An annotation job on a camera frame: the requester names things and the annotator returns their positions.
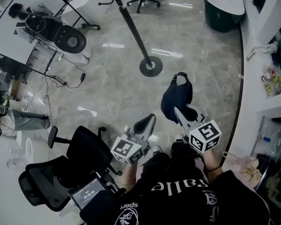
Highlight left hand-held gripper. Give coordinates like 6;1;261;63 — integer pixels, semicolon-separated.
110;113;157;167

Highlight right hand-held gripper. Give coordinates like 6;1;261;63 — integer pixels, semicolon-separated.
173;104;223;154

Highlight dark blue cloth item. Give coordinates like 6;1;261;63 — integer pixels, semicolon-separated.
161;71;194;124

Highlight black coat stand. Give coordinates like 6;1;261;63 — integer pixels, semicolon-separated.
98;0;163;77

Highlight person's left forearm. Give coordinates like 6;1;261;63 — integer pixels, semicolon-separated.
120;159;143;193

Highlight person's right forearm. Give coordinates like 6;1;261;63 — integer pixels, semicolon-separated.
202;148;224;180

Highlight person's left shoe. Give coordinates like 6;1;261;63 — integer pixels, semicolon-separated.
151;145;163;157

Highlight person's black trousers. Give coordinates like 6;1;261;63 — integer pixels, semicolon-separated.
141;141;203;173

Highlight black mesh office chair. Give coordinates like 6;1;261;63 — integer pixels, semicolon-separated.
18;125;123;212

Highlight white curved counter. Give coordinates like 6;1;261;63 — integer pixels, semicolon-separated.
221;0;281;173

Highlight black screen device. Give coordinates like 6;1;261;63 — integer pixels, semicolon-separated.
67;176;109;211

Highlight person's black printed shirt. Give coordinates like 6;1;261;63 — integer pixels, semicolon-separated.
112;152;272;225

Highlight green desk with white top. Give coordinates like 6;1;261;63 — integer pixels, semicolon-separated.
202;0;246;33

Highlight white round stool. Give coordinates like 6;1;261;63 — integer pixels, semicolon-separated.
6;130;50;171

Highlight black wheeled rack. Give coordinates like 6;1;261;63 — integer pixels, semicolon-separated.
46;0;101;31

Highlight dark cluttered shelf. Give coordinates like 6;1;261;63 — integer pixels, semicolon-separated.
0;49;29;100

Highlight black chest rig mount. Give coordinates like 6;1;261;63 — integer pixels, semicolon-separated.
97;171;127;195

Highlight black floor cable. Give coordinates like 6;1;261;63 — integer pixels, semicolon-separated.
43;42;86;90

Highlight pale bead chain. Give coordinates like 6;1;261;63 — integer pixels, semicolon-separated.
246;41;279;62

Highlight white table with black frame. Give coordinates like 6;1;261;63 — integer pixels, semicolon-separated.
0;0;69;85

